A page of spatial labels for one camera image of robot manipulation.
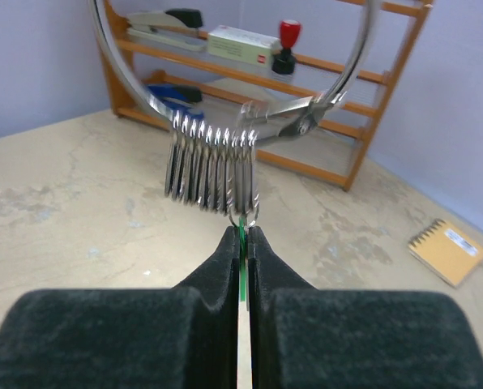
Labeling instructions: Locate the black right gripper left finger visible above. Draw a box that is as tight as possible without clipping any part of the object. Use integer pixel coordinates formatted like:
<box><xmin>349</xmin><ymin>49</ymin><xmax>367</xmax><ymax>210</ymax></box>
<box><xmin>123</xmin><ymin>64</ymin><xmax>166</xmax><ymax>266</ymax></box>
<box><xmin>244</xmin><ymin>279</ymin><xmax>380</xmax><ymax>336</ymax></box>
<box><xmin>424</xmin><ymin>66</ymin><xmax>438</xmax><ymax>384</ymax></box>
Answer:
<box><xmin>0</xmin><ymin>227</ymin><xmax>240</xmax><ymax>388</ymax></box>

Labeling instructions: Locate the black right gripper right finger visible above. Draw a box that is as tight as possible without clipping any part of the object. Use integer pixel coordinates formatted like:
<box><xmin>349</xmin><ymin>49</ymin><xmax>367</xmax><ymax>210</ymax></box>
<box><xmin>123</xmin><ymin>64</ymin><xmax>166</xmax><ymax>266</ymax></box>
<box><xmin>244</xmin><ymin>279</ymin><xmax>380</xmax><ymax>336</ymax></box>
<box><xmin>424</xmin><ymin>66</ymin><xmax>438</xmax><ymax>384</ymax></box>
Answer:
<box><xmin>246</xmin><ymin>227</ymin><xmax>483</xmax><ymax>388</ymax></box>

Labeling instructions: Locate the green plastic key tag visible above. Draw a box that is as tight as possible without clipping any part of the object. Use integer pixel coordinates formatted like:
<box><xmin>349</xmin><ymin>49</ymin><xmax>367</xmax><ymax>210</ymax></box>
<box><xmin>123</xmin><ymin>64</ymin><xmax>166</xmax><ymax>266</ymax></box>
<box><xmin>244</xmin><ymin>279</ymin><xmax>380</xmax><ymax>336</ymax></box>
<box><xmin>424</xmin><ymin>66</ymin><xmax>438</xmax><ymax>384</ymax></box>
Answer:
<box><xmin>238</xmin><ymin>215</ymin><xmax>248</xmax><ymax>302</ymax></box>

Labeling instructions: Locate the large silver keyring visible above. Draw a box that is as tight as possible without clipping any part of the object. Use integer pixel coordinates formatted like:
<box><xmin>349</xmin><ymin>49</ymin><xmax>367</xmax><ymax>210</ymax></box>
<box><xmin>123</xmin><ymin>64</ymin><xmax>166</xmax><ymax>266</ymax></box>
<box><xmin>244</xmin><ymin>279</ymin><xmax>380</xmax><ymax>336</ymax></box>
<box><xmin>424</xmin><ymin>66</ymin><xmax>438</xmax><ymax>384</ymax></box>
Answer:
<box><xmin>88</xmin><ymin>1</ymin><xmax>382</xmax><ymax>220</ymax></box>

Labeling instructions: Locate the brown spiral notebook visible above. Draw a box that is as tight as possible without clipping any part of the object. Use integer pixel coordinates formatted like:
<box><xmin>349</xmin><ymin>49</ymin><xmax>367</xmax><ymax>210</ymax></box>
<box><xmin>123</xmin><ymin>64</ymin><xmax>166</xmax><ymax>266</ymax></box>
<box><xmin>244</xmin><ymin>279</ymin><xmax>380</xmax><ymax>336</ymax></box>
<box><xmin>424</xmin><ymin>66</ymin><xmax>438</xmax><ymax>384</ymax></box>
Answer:
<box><xmin>407</xmin><ymin>219</ymin><xmax>483</xmax><ymax>289</ymax></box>

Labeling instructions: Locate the blue stapler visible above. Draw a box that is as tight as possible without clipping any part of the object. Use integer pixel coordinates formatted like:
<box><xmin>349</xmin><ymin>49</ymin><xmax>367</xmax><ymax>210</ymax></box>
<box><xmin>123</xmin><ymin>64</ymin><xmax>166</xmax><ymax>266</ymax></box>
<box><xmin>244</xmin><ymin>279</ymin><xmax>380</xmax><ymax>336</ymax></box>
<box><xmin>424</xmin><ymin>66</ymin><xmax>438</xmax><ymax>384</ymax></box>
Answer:
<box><xmin>147</xmin><ymin>83</ymin><xmax>204</xmax><ymax>120</ymax></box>

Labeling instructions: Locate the orange wooden shelf rack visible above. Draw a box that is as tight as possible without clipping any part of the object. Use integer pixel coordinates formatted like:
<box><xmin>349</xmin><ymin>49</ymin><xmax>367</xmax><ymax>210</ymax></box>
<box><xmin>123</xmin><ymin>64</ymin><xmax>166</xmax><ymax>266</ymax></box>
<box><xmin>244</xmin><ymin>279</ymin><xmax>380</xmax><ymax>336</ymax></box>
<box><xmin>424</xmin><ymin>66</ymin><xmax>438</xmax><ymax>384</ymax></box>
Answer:
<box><xmin>90</xmin><ymin>1</ymin><xmax>433</xmax><ymax>191</ymax></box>

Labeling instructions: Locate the black red stamp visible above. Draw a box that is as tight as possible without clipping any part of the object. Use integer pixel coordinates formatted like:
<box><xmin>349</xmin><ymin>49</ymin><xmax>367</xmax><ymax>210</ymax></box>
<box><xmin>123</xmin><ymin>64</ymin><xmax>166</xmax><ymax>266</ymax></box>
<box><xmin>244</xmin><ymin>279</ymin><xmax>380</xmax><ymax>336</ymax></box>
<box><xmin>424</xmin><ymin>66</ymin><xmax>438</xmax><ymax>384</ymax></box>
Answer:
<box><xmin>271</xmin><ymin>19</ymin><xmax>301</xmax><ymax>75</ymax></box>

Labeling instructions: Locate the white box on shelf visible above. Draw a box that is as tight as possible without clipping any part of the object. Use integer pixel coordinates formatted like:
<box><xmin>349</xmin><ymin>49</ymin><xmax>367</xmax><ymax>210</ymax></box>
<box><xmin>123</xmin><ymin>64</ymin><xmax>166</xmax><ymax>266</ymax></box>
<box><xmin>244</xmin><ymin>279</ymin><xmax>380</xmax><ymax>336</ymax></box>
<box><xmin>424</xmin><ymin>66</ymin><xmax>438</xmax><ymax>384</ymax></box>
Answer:
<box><xmin>207</xmin><ymin>25</ymin><xmax>281</xmax><ymax>67</ymax></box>

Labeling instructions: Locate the white black stapler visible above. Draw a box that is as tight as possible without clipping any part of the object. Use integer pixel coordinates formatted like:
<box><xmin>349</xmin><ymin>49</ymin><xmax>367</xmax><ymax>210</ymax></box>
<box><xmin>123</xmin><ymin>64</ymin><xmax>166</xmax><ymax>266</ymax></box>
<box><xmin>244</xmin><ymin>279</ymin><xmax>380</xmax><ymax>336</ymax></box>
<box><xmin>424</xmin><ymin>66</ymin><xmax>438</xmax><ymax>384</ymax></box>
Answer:
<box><xmin>126</xmin><ymin>8</ymin><xmax>207</xmax><ymax>52</ymax></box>

